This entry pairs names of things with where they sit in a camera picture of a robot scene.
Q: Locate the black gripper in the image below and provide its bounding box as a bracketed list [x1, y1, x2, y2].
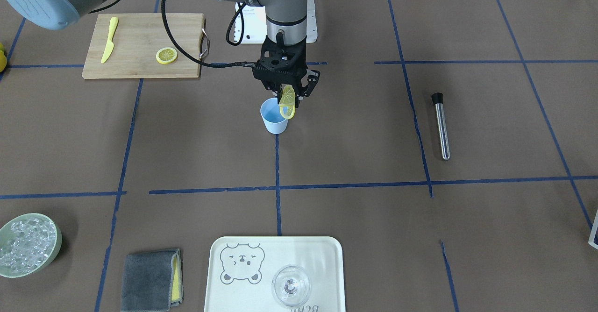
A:
[252, 37, 320, 108]

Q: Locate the yellow lemon slice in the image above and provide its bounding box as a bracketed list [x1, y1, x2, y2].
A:
[278, 85, 296, 119]

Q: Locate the steel muddler black tip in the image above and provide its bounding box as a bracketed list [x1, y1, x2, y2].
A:
[431, 92, 451, 161]

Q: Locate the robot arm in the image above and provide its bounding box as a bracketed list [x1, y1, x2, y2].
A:
[7, 0, 320, 108]

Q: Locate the light blue plastic cup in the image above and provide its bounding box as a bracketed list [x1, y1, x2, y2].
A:
[260, 97, 289, 135]

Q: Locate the lemon slice on board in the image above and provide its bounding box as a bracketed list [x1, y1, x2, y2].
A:
[155, 47, 178, 65]

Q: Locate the bamboo cutting board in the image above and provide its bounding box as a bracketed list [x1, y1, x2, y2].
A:
[82, 13, 201, 79]

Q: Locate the cream bear tray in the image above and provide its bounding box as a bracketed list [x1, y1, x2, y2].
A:
[204, 237, 346, 312]

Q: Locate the clear wine glass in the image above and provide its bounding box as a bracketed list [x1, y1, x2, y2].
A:
[271, 265, 312, 308]

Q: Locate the yellow plastic knife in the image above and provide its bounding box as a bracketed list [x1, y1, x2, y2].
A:
[100, 16, 119, 64]

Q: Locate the grey yellow folded cloth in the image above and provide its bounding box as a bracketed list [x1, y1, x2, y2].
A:
[121, 248, 184, 312]

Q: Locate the green bowl of ice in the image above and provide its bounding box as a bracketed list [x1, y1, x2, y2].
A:
[0, 213, 63, 278]

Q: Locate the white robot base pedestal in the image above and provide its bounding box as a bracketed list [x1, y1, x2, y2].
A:
[234, 0, 318, 44]

